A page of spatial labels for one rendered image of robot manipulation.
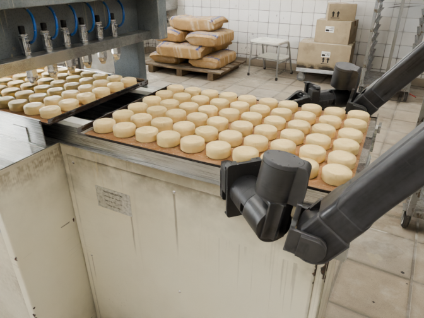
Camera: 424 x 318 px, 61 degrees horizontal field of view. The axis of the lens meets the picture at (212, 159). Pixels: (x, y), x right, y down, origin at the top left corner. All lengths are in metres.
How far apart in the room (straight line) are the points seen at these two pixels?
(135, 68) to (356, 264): 1.32
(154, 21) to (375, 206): 0.99
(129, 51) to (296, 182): 1.01
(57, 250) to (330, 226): 0.80
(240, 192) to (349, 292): 1.24
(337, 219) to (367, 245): 1.53
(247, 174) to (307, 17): 4.55
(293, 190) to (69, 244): 0.78
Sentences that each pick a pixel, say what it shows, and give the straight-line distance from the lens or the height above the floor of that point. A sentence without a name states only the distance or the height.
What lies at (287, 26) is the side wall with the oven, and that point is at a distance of 5.18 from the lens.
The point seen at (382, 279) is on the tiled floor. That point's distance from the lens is 1.87.
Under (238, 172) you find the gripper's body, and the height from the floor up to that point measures 0.94.
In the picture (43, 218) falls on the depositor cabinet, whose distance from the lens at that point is 1.04.
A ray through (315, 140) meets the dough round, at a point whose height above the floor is 0.92.
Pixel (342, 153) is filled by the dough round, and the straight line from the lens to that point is 0.72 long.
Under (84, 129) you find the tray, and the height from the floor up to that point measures 0.91.
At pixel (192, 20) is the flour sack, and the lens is 4.88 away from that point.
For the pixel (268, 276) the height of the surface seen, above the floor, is 0.64.
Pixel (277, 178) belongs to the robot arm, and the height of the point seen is 0.98.
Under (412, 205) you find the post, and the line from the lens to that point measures 2.08.
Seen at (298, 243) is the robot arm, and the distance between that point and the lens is 0.52.
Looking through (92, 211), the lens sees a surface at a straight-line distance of 1.04.
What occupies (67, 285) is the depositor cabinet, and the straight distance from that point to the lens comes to 1.21.
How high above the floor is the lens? 1.23
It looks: 28 degrees down
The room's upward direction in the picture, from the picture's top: straight up
